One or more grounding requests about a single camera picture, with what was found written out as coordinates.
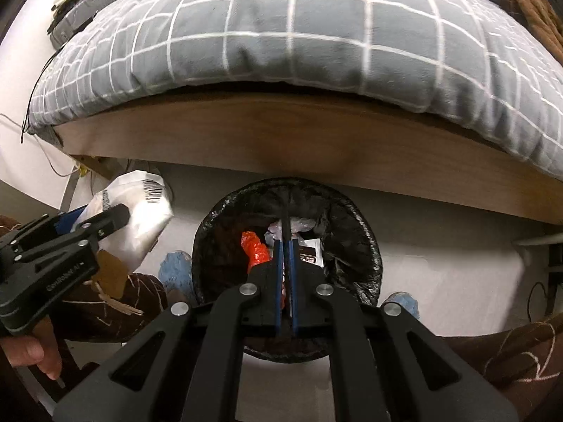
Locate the person's right leg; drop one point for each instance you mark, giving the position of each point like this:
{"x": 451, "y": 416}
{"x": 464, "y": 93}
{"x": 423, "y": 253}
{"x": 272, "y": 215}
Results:
{"x": 519, "y": 369}

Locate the brown fleece jacket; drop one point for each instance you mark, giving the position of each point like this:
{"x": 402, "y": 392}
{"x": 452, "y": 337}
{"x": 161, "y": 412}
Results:
{"x": 539, "y": 4}

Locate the red plastic bag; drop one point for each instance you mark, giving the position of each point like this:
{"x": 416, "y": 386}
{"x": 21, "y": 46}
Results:
{"x": 254, "y": 250}

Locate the wooden bed frame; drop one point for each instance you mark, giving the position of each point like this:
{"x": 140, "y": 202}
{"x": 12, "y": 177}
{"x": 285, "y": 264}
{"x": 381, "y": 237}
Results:
{"x": 264, "y": 132}

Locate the brown drink carton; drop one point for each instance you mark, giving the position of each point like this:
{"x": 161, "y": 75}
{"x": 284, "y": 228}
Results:
{"x": 311, "y": 255}

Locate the silver suitcase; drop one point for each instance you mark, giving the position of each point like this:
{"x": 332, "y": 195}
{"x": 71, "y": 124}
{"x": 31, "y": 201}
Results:
{"x": 83, "y": 17}

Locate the translucent white plastic bag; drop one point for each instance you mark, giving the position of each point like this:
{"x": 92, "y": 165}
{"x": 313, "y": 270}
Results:
{"x": 303, "y": 225}

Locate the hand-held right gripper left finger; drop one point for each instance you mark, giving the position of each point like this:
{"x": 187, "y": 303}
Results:
{"x": 278, "y": 285}

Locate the person's left hand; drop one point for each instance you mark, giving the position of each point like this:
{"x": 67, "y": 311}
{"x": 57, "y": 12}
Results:
{"x": 26, "y": 349}

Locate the blue slipper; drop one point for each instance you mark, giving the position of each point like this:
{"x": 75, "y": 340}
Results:
{"x": 176, "y": 272}
{"x": 401, "y": 304}

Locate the black lined trash bin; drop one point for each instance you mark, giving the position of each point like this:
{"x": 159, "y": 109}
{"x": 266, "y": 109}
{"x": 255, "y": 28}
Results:
{"x": 347, "y": 246}

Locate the bubble wrap mailer bag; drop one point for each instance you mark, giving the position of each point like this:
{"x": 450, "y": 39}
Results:
{"x": 136, "y": 215}

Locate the brown paper tag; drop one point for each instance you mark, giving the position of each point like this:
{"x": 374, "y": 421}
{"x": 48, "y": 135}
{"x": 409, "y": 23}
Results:
{"x": 110, "y": 274}

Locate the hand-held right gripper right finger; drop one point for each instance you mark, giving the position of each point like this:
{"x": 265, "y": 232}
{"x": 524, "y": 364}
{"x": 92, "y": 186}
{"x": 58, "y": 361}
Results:
{"x": 294, "y": 285}

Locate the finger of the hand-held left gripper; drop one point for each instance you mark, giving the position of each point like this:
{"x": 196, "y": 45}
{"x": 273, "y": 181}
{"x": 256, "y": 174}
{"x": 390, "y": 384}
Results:
{"x": 70, "y": 220}
{"x": 103, "y": 224}

